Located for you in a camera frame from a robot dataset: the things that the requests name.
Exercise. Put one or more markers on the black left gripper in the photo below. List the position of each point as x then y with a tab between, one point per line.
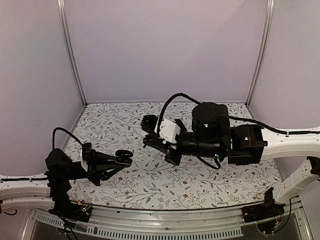
97	165

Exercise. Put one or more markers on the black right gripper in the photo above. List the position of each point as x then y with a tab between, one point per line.
162	146

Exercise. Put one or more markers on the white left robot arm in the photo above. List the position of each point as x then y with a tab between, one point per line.
49	190

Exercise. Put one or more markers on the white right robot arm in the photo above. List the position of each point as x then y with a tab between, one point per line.
212	136

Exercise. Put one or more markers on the floral patterned table mat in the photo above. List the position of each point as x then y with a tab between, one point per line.
150	182

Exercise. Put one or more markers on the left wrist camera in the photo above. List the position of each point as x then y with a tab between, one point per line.
86	155

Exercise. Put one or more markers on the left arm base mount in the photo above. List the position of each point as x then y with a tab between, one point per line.
67	209

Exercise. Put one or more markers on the front aluminium rail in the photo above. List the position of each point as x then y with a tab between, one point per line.
223	223

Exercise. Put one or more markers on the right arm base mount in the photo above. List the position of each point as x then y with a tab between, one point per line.
268	209

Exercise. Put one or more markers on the left aluminium frame post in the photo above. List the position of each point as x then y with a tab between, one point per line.
69	51

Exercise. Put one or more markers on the aluminium frame post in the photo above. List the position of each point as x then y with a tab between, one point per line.
270	5
69	51

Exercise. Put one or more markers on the right aluminium frame post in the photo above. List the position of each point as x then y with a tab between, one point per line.
270	5

